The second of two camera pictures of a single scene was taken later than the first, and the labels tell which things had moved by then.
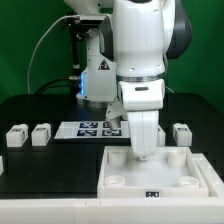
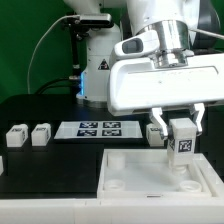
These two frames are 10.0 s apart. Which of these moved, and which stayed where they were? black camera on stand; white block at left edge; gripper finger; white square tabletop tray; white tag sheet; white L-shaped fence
Moved: white square tabletop tray; gripper finger
Stayed: white L-shaped fence; white block at left edge; black camera on stand; white tag sheet
